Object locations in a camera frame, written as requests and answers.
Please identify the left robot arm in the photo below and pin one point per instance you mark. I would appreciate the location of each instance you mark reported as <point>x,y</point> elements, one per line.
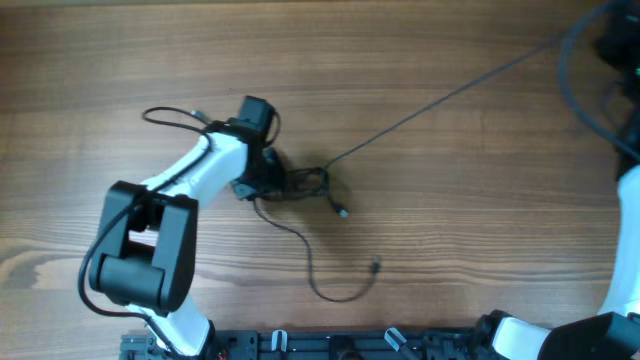
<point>142,261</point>

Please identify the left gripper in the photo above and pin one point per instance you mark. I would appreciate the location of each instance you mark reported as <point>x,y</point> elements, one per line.
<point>244,189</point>

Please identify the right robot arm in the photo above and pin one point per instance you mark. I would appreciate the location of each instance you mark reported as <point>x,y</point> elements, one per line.
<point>612,331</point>

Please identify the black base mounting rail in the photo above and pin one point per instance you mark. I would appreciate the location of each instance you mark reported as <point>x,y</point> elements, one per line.
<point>430,344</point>

